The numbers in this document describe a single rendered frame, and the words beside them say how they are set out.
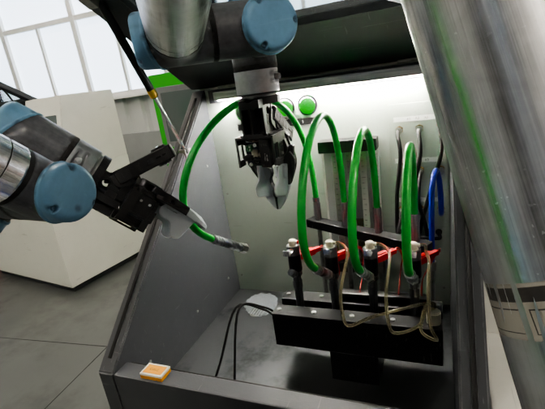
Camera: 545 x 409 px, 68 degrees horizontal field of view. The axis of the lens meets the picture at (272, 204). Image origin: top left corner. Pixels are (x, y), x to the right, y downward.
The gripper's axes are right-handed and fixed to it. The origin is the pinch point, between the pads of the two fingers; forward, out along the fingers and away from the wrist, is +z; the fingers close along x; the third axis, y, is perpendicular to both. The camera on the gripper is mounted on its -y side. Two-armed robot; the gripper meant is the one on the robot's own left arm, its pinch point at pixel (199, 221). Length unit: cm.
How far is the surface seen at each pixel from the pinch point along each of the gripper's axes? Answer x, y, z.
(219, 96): -26.4, -36.0, -3.3
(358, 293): 6.2, -2.9, 37.0
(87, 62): -498, -192, -80
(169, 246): -23.4, 4.9, 3.7
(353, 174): 23.5, -14.7, 11.3
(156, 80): -285, -138, -7
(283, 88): -11.9, -41.3, 6.4
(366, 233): 4.3, -15.9, 34.2
